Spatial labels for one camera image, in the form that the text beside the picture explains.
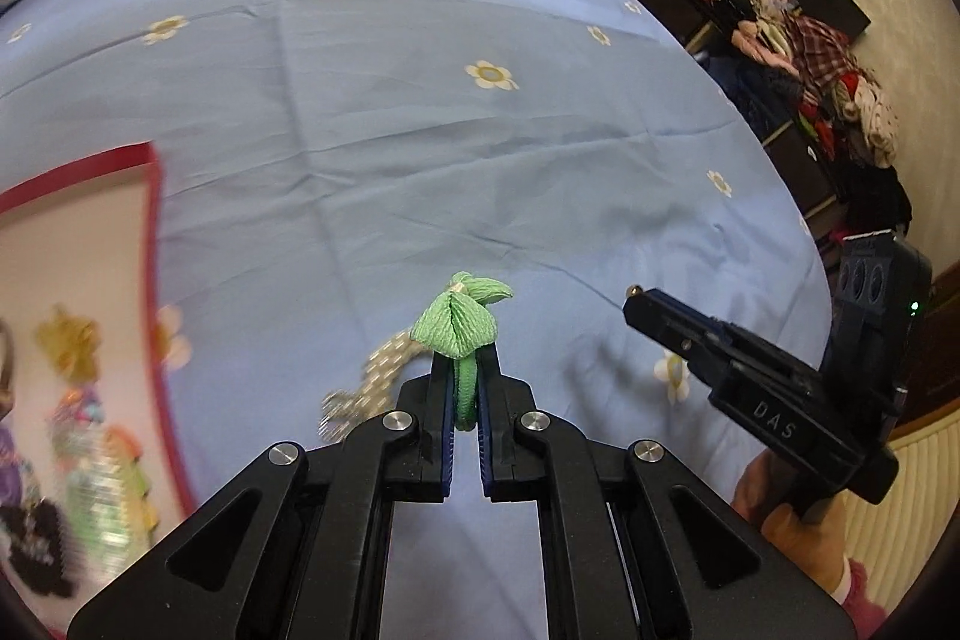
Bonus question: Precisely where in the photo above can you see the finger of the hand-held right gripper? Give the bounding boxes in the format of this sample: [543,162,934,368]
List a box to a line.
[622,284,743,387]
[673,302,827,390]

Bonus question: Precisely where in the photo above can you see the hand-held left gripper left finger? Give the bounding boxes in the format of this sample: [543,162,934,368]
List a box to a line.
[67,351,458,640]

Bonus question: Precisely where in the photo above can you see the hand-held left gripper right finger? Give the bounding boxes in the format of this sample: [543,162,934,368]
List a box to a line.
[474,347,857,640]

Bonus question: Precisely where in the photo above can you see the green hair tie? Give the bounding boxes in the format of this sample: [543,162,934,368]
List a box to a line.
[410,271,515,432]

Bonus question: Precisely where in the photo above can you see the clear hair comb pastel flowers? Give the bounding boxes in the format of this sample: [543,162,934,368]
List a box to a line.
[56,428,163,567]

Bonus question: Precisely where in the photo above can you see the yellow hair claw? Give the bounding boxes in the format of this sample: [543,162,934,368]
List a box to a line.
[36,306,103,380]

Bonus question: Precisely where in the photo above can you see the red cardboard box lid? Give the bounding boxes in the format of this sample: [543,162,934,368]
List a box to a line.
[0,141,199,611]

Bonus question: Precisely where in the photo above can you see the black scrunchie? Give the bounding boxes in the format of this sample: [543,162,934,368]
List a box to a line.
[0,503,77,600]

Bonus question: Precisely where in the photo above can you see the purple hair tie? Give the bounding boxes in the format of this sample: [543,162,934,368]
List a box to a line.
[0,428,40,510]

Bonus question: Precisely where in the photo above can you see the person's right forearm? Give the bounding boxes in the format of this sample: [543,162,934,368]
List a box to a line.
[823,554,893,640]

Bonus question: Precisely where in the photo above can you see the person's right hand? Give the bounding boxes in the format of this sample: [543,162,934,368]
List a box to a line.
[731,452,856,605]

